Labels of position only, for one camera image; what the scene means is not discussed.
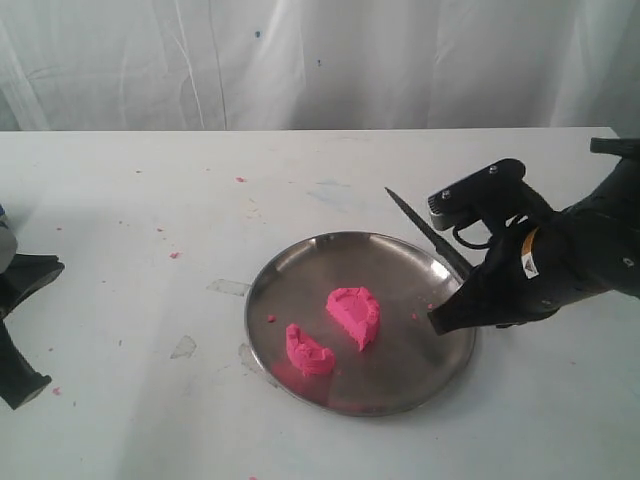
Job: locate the clear tape piece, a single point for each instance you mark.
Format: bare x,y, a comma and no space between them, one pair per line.
228,287
185,348

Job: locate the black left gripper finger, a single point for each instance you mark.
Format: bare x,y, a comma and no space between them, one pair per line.
25,275
19,382

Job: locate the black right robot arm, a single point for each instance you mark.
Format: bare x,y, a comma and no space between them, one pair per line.
539,260

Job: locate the round steel plate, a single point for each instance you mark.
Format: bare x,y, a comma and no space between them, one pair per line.
403,367

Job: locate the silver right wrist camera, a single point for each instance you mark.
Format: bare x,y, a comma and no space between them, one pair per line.
493,195

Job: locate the white backdrop curtain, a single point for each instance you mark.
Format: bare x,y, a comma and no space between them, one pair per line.
267,65

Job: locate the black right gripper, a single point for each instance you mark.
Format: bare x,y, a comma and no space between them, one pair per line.
501,295

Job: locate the clear tape piece lower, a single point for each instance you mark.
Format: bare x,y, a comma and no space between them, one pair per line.
185,348

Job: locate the small pink dough piece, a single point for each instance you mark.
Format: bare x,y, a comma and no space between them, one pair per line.
305,354

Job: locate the black knife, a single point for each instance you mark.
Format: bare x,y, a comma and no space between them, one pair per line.
452,257

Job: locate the clear tape piece upper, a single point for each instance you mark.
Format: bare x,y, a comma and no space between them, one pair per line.
228,287

